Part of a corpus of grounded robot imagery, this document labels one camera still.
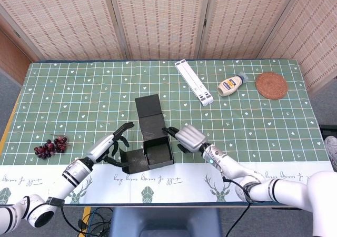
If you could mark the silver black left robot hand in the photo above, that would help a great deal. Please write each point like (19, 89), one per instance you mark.
(101, 147)

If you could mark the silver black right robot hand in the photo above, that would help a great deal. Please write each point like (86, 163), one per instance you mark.
(190, 138)

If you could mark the black cardboard folding box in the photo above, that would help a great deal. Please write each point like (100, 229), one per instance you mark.
(158, 152)

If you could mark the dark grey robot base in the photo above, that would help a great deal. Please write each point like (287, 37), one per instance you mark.
(166, 221)

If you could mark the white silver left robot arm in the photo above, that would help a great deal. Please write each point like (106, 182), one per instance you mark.
(73, 173)

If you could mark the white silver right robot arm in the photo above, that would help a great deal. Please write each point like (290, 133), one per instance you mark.
(237, 168)

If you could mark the green grid deer tablecloth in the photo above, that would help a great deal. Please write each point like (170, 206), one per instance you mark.
(79, 102)

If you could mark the dark red grape bunch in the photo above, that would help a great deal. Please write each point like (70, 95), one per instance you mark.
(48, 147)

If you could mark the white folding stand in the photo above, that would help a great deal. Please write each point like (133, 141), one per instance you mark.
(193, 81)

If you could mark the cream mayonnaise squeeze bottle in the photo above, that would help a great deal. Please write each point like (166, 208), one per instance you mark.
(229, 85)

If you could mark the round woven rattan coaster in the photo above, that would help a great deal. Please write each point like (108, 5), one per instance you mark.
(271, 85)

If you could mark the bamboo folding screen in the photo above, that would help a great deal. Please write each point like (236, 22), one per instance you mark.
(158, 18)

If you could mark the grey sneaker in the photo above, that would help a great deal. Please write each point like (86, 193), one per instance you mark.
(332, 150)

